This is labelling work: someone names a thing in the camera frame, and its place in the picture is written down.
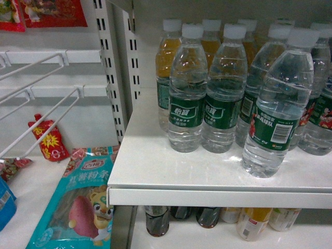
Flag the red sauce pouch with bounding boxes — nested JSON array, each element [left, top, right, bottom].
[[32, 120, 70, 162]]

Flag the white slotted upright post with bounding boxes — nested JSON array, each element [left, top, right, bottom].
[[93, 1, 137, 144]]

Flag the teal sweet potato noodle bag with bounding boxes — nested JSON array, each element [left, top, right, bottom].
[[26, 146, 120, 248]]

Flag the dark tea bottle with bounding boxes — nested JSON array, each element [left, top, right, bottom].
[[144, 205, 170, 237]]

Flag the red snack bag left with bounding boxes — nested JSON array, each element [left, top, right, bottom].
[[1, 0, 25, 32]]

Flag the red snack bag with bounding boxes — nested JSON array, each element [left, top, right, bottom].
[[20, 0, 88, 28], [1, 0, 25, 32]]

